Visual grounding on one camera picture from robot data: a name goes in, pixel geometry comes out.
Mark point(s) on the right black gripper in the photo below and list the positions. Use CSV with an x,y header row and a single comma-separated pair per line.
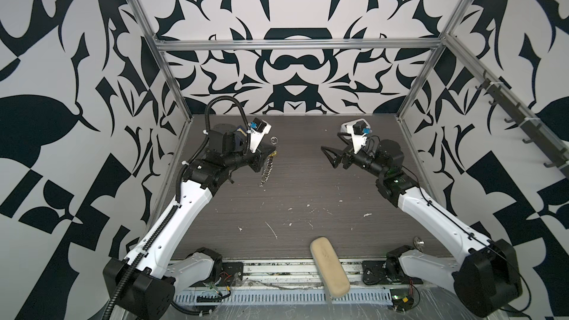
x,y
350,156

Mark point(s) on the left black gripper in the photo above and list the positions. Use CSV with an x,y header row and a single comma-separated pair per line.
x,y
258,155

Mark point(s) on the metal plate with keyrings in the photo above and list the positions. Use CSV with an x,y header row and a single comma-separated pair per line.
x,y
267,169

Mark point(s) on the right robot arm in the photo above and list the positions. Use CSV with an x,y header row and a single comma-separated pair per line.
x,y
484,274

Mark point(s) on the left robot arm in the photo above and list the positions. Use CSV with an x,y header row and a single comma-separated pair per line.
x,y
145,282

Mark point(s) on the white digital clock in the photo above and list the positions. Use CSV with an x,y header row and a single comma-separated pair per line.
x,y
359,127

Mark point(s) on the beige glasses case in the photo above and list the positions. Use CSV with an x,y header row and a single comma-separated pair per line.
x,y
331,271

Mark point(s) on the small silver knob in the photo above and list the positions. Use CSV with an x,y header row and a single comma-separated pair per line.
x,y
418,243

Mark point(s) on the small circuit board left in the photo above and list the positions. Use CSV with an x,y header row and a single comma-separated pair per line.
x,y
213,297

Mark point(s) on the small circuit board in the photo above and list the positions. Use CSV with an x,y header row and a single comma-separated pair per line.
x,y
213,297
405,300

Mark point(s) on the small circuit board right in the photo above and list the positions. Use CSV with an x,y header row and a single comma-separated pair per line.
x,y
405,300

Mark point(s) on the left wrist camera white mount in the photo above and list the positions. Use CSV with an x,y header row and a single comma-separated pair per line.
x,y
258,128

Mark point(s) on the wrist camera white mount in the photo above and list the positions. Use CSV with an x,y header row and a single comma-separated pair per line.
x,y
358,142
258,128

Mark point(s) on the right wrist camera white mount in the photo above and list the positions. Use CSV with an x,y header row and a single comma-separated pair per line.
x,y
358,142

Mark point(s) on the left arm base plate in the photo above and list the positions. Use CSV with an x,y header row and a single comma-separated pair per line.
x,y
230,274

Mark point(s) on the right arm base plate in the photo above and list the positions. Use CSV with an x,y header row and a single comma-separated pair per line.
x,y
376,273

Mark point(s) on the white slotted cable duct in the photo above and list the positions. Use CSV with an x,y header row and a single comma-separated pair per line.
x,y
291,297

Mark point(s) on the black wall hook rail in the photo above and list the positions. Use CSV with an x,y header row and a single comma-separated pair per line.
x,y
535,129

